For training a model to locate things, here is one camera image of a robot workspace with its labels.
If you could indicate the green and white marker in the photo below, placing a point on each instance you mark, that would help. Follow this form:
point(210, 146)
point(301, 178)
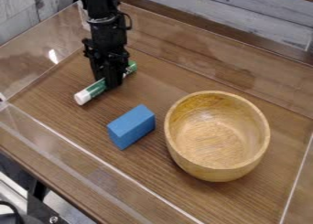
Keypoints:
point(99, 87)

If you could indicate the brown wooden bowl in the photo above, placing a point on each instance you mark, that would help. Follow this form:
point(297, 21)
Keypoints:
point(217, 135)

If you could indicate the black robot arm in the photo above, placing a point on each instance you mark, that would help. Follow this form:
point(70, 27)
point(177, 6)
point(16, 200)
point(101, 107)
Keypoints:
point(99, 7)

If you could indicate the black metal table frame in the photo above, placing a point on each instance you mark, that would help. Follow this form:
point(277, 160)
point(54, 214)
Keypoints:
point(39, 213)

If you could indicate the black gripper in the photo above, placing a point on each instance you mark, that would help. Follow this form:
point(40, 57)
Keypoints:
point(105, 47)

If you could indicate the blue foam block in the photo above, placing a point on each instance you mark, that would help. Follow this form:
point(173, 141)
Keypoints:
point(131, 126)

